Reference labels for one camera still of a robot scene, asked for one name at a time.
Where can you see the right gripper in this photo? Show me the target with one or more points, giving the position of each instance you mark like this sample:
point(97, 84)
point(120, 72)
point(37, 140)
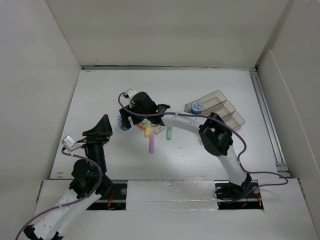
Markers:
point(125, 114)

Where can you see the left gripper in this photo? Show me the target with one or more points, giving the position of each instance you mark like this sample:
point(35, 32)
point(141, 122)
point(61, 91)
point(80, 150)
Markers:
point(101, 133)

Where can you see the yellow highlighter pen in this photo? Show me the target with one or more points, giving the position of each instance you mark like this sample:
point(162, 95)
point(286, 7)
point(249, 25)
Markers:
point(148, 129)

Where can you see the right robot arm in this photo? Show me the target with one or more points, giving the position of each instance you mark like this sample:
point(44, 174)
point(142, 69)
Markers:
point(215, 135)

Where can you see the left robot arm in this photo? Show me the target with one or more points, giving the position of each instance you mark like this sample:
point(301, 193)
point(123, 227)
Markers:
point(90, 183)

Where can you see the white staples box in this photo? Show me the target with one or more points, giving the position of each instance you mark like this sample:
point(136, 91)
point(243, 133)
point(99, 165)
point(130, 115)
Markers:
point(158, 129)

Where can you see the clear three-drawer organizer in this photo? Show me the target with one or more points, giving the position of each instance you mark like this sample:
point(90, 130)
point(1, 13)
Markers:
point(216, 102)

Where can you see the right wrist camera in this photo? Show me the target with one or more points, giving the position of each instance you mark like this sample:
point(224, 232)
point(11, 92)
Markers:
point(129, 93)

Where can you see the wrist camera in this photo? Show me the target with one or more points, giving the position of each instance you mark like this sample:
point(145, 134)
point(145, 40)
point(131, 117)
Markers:
point(129, 93)
point(70, 144)

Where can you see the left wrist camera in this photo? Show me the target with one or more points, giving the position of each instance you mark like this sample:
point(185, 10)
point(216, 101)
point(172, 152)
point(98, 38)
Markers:
point(70, 144)

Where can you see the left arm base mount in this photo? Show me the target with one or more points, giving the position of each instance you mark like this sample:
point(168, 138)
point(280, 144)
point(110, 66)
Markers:
point(113, 201)

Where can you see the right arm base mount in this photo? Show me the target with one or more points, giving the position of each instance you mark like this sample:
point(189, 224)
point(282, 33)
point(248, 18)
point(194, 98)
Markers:
point(228, 199)

